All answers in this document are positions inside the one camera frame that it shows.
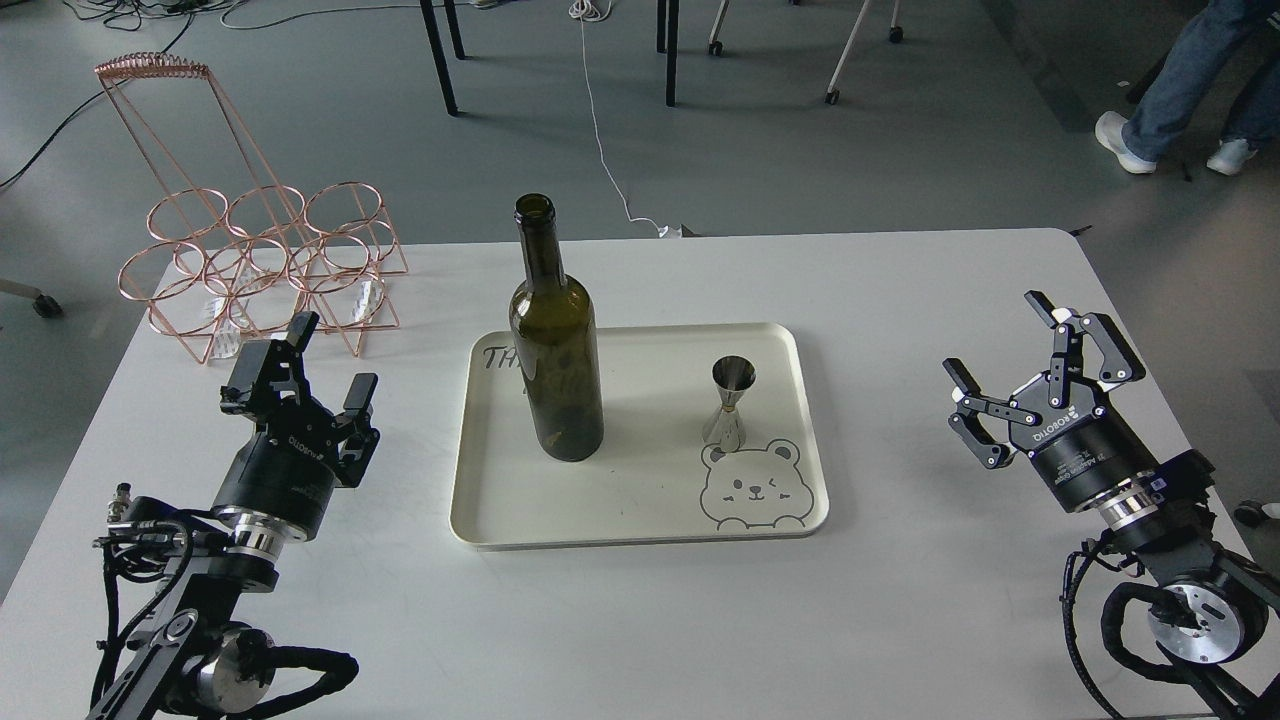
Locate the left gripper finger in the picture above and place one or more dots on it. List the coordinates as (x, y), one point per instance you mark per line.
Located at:
(359, 396)
(300, 330)

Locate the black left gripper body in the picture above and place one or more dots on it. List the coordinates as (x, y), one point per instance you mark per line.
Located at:
(298, 451)

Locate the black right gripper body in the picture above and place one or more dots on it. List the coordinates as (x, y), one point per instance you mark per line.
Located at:
(1081, 449)

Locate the dark green wine bottle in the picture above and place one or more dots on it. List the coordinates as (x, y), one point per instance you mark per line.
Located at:
(552, 320)

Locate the steel double jigger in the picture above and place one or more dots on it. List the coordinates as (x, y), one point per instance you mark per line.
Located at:
(733, 376)

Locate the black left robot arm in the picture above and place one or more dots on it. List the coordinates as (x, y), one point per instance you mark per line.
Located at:
(173, 577)

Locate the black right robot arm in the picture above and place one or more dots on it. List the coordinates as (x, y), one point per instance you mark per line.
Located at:
(1206, 605)

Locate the chair caster left edge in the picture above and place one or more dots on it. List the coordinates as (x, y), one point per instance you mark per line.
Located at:
(44, 305)

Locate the person in blue jeans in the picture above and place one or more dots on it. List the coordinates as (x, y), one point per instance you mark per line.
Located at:
(1202, 49)

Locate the black table leg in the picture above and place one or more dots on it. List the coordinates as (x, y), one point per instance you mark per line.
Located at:
(436, 41)
(667, 17)

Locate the cream bear serving tray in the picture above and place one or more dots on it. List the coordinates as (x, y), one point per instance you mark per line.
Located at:
(653, 479)

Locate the white chair base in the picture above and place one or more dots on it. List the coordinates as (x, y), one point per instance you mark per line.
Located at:
(775, 54)

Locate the black table leg right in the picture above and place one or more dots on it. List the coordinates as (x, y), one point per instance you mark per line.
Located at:
(667, 17)

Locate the copper wire bottle rack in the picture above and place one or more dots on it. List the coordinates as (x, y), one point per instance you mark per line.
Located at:
(230, 263)

